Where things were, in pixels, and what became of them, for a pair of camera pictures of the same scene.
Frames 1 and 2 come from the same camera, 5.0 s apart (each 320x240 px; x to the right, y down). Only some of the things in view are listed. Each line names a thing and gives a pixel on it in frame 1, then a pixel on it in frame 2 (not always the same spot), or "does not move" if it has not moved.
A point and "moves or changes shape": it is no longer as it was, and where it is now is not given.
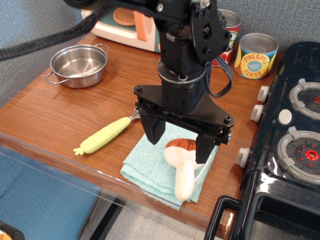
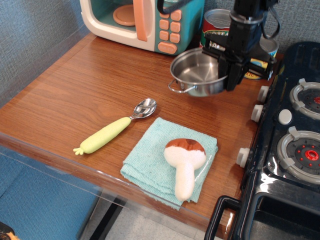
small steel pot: (83, 65) moves or changes shape
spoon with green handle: (106, 133) does not move
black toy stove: (280, 196) does not move
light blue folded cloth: (146, 167) does not move
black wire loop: (207, 78) to (263, 22)
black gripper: (184, 100) to (242, 45)
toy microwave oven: (128, 26) does not move
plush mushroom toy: (181, 153) does not move
